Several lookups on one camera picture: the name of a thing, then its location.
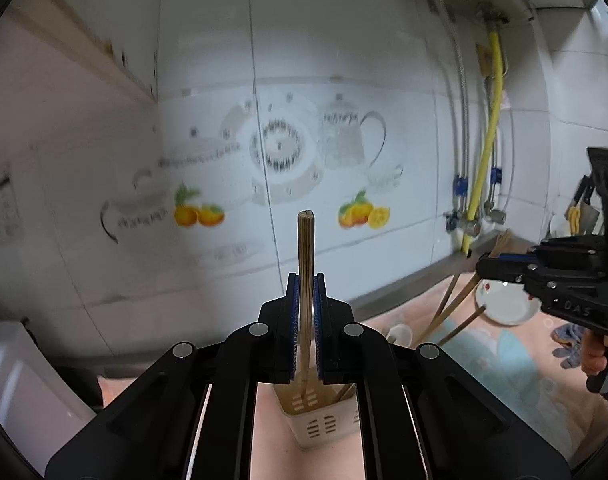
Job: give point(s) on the brown wooden chopstick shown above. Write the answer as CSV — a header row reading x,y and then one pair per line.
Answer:
x,y
305,250
444,301
449,309
461,327

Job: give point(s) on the yellow kitchen tool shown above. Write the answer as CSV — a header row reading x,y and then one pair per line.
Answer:
x,y
575,219

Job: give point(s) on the white countertop appliance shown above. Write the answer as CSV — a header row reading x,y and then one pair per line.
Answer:
x,y
24,375

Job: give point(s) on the grey blue rag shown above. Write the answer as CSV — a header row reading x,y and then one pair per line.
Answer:
x,y
569,341

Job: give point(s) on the metal water valve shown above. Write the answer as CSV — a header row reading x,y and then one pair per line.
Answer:
x,y
495,216
470,227

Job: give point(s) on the cream plastic utensil holder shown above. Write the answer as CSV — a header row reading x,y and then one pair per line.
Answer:
x,y
324,425

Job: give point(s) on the peach printed towel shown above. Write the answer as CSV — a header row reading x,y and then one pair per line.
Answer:
x,y
509,385

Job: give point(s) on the clear plastic tube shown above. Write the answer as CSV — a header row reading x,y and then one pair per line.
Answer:
x,y
512,160

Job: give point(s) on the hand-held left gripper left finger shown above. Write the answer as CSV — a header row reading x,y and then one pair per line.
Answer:
x,y
293,310

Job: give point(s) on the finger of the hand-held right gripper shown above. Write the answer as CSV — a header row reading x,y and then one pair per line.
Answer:
x,y
504,269
559,249

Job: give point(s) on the white shallow dish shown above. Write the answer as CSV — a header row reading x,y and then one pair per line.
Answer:
x,y
504,307

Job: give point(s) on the person's right hand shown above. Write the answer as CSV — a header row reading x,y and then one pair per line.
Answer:
x,y
594,355

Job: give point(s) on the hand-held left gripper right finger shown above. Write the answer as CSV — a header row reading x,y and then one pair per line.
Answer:
x,y
320,310

